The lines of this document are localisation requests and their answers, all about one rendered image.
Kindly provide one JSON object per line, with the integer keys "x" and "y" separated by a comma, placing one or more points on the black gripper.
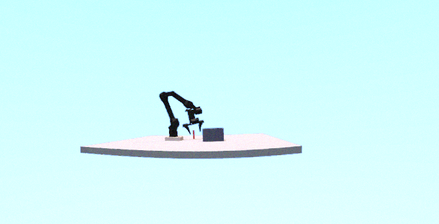
{"x": 199, "y": 124}

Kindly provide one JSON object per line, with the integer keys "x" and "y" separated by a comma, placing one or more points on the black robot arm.
{"x": 174, "y": 122}

